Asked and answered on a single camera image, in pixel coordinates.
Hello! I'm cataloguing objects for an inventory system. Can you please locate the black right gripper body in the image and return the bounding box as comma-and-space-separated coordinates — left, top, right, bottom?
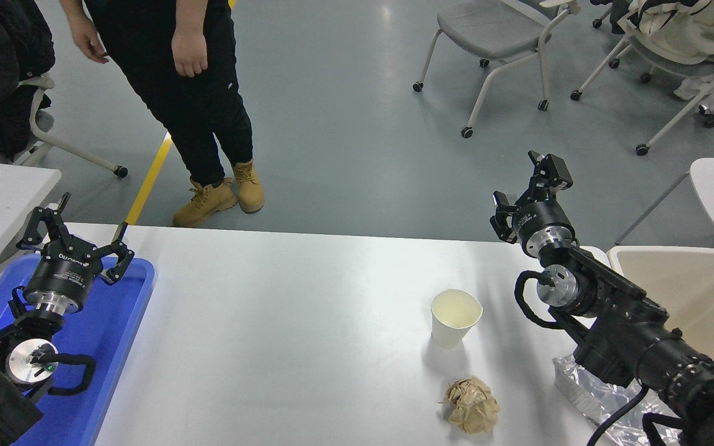
512, 199, 575, 244

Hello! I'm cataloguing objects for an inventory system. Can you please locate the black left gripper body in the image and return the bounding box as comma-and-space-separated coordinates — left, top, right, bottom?
24, 240, 105, 305

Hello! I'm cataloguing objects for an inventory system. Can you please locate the white paper cup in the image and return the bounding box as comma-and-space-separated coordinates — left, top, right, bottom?
430, 289, 483, 349

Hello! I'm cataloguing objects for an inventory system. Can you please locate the tan paper ball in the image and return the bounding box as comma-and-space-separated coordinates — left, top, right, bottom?
438, 375, 501, 435

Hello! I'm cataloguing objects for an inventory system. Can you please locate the person's right hand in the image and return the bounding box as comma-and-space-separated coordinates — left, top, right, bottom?
72, 15, 110, 64

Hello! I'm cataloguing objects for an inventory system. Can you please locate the person's left hand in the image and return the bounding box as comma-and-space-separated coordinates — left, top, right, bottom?
171, 30, 209, 79

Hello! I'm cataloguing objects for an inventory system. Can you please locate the blue plastic tray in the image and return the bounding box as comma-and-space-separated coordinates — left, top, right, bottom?
0, 254, 156, 446

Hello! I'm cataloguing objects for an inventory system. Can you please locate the large pale plastic bin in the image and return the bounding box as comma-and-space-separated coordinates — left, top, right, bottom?
606, 245, 714, 366

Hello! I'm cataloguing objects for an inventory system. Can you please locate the white chair with castors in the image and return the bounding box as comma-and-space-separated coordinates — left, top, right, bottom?
13, 73, 130, 179

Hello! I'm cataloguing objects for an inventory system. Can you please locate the person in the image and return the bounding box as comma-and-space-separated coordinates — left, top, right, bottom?
59, 0, 266, 228

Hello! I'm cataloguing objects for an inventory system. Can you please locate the grey seat wheeled chair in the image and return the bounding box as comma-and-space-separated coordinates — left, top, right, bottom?
412, 0, 581, 139

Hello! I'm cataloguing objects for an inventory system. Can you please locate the cream jacket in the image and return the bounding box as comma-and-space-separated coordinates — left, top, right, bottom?
627, 0, 714, 66

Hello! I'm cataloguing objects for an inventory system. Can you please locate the white frame wheeled chair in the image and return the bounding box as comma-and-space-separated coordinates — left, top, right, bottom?
571, 0, 714, 157

